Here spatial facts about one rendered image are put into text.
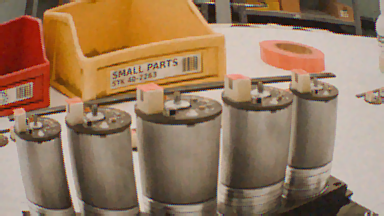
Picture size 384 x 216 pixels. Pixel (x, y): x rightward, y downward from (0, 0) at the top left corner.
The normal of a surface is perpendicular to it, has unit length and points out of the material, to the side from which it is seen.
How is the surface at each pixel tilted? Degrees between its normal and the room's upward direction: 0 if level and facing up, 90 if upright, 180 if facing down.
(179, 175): 90
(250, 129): 90
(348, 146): 0
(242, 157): 90
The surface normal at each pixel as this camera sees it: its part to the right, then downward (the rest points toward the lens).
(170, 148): -0.18, 0.27
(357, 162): 0.00, -0.96
